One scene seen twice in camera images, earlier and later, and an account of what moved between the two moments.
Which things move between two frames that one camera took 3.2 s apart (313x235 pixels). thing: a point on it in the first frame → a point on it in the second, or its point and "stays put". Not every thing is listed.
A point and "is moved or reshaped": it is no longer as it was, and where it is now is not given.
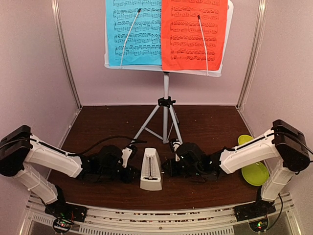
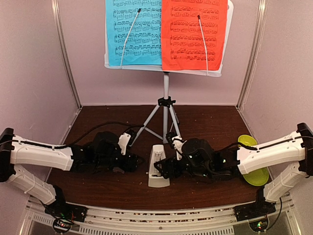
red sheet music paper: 193,34 stays put
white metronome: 150,178 is moved or reshaped
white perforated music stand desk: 166,68 stays put
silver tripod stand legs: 158,124 stays put
